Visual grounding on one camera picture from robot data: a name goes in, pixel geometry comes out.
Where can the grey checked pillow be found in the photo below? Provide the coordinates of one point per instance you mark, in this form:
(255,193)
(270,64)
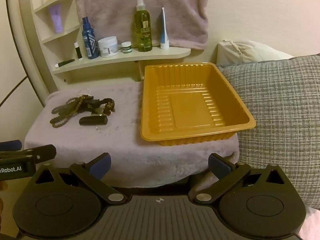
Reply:
(280,110)

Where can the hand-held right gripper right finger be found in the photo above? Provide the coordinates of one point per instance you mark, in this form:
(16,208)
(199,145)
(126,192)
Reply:
(217,166)

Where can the white cream jar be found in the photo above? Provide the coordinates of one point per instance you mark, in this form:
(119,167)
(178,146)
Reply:
(108,47)

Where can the pink fuzzy blanket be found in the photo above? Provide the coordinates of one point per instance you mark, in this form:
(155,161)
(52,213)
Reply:
(100,145)

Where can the small black white bottle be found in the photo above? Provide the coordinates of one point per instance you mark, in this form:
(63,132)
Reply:
(78,52)

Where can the purple tube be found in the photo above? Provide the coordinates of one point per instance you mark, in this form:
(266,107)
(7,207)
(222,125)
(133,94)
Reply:
(56,18)

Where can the pink hanging towel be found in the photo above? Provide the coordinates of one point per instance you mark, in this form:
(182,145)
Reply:
(140,7)

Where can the blue and white tube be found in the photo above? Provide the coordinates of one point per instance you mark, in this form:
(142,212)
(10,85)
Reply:
(163,32)

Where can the green spray bottle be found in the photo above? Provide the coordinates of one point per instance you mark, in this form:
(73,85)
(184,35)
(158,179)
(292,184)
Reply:
(143,30)

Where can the cream pillow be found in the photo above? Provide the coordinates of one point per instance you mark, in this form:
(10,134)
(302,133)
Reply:
(250,52)

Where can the yellow plastic tray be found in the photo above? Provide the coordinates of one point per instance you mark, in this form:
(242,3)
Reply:
(190,105)

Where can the black tube with white cap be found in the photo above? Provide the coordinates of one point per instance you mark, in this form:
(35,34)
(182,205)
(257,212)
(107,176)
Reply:
(65,63)

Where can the small green jar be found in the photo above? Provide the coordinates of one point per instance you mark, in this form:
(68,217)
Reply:
(126,48)

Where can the blue spray bottle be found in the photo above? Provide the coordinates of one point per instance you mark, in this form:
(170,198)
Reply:
(89,42)

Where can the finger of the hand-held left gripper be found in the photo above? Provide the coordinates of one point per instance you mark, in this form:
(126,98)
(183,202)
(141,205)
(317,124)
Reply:
(11,145)
(42,152)

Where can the cream corner shelf unit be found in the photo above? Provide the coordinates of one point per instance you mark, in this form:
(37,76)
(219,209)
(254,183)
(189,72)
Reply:
(112,58)

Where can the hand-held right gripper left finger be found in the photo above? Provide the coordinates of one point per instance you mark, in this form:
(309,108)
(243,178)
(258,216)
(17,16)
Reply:
(101,166)

